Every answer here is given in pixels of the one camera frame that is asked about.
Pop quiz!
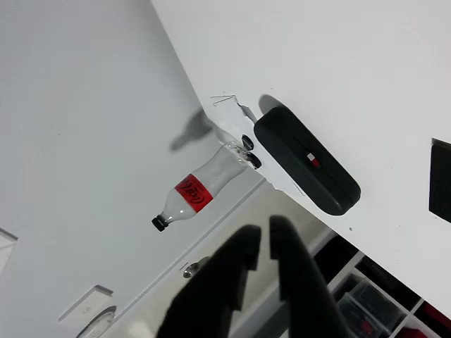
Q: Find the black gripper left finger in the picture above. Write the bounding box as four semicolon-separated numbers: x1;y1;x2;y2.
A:
154;224;263;338

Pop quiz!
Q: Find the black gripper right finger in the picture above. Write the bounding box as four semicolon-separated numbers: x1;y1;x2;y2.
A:
268;214;354;338

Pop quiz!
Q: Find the black cardboard square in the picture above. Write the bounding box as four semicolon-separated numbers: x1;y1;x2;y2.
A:
428;137;451;224

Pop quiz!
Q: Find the clear plastic bin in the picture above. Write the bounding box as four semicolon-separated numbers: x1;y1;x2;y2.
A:
334;274;406;338

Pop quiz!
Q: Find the beige door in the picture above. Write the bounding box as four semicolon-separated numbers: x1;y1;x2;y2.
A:
101;179;334;338

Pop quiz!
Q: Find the clear cola bottle red label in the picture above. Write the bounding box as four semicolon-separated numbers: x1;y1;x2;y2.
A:
151;128;250;233

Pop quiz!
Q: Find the red storage box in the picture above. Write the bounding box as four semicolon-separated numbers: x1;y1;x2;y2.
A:
397;301;451;338

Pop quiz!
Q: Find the black glasses case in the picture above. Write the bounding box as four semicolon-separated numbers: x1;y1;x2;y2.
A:
252;106;362;217

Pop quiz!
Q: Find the silver door handle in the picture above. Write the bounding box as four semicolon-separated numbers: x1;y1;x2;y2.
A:
182;256;212;280

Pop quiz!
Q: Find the round grey wall fixture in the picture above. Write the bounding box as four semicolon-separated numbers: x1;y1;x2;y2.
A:
75;305;118;338

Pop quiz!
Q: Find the white light switch plate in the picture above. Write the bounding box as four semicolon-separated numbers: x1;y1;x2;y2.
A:
58;284;114;327

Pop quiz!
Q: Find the thin metal wire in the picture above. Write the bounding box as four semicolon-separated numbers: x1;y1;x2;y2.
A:
210;93;237;106

